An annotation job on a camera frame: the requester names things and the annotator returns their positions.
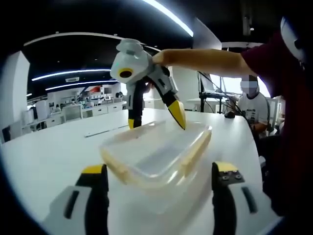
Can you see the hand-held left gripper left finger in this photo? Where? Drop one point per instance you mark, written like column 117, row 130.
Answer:
column 95, row 198

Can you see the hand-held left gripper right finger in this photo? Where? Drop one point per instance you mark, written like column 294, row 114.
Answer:
column 222, row 200

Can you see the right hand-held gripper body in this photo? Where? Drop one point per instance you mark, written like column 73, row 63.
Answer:
column 132, row 60

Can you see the short yellow plastic latch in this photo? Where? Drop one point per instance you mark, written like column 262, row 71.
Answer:
column 117, row 169

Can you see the clear container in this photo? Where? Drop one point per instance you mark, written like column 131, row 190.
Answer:
column 156, row 142

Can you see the long yellow plastic latch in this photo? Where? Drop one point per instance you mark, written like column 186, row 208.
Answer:
column 195, row 154

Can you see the clear plastic storage box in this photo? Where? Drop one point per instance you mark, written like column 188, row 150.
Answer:
column 166, row 198

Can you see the person's right hand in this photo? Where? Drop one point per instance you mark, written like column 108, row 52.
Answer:
column 163, row 57

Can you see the white side desk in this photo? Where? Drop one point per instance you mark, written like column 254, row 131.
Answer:
column 193, row 104

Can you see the black equipment stand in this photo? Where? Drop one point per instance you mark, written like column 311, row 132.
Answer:
column 201, row 102

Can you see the row of white desks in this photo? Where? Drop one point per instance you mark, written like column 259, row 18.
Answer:
column 97, row 111

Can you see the laptop screen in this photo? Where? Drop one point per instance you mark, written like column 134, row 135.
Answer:
column 210, row 85

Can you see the flat white strip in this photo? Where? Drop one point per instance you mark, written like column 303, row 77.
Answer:
column 102, row 131

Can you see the small black object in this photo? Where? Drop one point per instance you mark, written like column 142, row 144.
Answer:
column 230, row 115

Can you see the ceiling light strip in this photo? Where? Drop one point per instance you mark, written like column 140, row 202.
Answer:
column 176, row 18
column 73, row 72
column 78, row 84

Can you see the ceiling air conditioner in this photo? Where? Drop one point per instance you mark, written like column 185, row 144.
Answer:
column 72, row 79

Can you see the large dark monitor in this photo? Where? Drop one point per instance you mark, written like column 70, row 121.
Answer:
column 205, row 34

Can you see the white appliance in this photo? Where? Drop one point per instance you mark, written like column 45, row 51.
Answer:
column 41, row 110

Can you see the operator in maroon shirt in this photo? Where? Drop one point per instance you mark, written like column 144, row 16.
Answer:
column 288, row 122

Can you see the white square pillar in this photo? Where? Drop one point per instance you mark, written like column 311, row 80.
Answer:
column 14, row 93

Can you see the white worn device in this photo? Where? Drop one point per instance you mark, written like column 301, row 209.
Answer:
column 289, row 34

